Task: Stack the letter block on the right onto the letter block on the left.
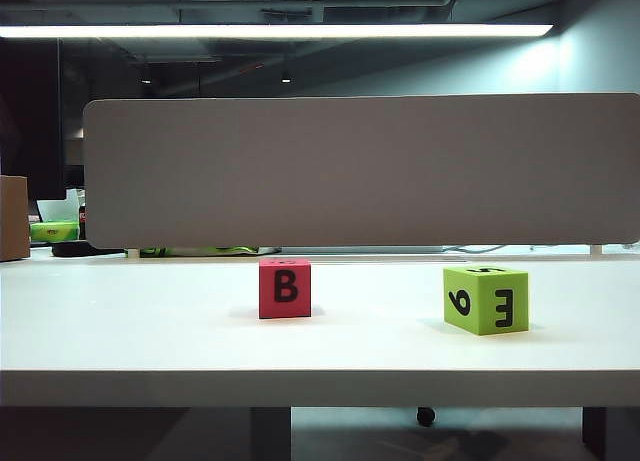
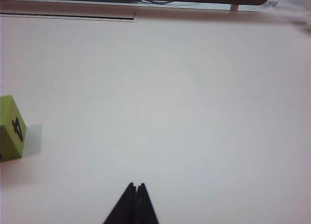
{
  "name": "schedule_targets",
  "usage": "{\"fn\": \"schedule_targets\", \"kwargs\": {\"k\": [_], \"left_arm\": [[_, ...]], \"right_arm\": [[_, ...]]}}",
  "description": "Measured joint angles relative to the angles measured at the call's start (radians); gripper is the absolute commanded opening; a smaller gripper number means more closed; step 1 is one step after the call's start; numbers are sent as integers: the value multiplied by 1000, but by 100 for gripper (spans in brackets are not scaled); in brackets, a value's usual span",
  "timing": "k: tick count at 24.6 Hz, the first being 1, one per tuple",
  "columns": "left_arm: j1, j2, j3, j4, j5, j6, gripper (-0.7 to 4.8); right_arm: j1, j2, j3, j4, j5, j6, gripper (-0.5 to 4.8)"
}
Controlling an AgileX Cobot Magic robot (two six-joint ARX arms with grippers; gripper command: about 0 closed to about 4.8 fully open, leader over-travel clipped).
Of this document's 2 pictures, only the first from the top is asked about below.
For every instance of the green foam letter block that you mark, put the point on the green foam letter block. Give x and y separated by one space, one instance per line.
480 301

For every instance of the red foam letter block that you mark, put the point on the red foam letter block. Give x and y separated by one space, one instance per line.
285 288

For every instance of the grey desk divider panel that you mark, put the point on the grey desk divider panel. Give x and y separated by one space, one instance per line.
360 171

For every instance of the green printed bag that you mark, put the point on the green printed bag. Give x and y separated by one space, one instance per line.
200 251

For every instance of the white divider foot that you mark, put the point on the white divider foot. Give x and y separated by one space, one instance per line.
596 250
133 253

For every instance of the long ceiling light strip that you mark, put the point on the long ceiling light strip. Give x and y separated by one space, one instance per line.
275 30

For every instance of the dark table leg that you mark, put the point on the dark table leg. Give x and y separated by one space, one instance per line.
594 433
270 433

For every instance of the black chair caster wheel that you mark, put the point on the black chair caster wheel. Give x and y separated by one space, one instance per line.
425 416

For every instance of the dark cola bottle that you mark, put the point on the dark cola bottle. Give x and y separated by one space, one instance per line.
82 223

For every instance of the black flat object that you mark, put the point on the black flat object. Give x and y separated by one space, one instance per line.
80 250

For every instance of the green tissue box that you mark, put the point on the green tissue box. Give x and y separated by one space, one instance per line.
54 231

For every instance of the brown cardboard box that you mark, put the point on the brown cardboard box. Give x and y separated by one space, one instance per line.
14 216

